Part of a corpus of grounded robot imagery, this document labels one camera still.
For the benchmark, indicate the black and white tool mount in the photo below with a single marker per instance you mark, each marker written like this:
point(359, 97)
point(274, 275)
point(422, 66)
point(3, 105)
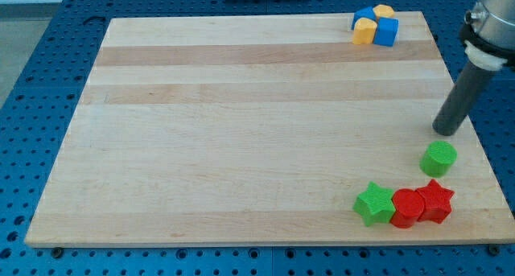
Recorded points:
point(484, 54)

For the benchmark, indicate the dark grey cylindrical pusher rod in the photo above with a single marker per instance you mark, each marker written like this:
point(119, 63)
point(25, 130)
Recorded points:
point(466, 91)

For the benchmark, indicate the green cylinder block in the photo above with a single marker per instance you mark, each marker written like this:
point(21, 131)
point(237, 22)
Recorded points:
point(438, 159)

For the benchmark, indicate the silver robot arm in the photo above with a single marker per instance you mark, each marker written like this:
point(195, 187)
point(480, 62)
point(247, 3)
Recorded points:
point(487, 35)

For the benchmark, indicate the blue cube block front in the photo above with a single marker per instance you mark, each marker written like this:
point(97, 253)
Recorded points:
point(386, 32)

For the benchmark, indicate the yellow block rear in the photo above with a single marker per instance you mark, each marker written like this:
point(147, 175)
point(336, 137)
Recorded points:
point(383, 11)

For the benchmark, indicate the yellow block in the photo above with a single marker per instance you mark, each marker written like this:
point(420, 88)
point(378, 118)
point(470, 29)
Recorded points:
point(383, 11)
point(364, 31)

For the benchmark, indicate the blue block rear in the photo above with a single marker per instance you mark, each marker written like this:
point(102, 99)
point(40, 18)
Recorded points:
point(366, 12)

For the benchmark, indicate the yellow block front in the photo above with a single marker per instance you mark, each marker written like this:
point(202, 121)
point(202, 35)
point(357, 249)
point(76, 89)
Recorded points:
point(364, 31)

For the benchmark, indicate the red star block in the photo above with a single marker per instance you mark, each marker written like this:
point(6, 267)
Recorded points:
point(437, 202)

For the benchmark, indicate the red cylinder block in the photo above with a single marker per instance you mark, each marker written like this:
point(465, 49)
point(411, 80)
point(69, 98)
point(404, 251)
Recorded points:
point(409, 206)

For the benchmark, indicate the green star block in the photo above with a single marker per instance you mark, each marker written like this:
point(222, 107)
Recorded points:
point(375, 205)

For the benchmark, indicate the wooden board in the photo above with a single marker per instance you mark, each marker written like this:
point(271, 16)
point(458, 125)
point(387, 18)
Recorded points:
point(258, 131)

